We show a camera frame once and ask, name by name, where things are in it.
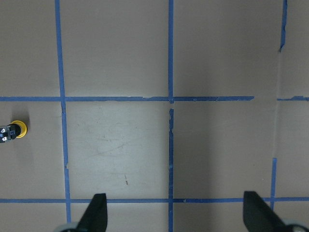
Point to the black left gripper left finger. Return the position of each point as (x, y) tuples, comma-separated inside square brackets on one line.
[(95, 217)]

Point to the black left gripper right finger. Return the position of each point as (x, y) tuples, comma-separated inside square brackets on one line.
[(258, 216)]

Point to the yellow push button switch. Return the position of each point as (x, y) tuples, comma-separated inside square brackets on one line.
[(16, 129)]

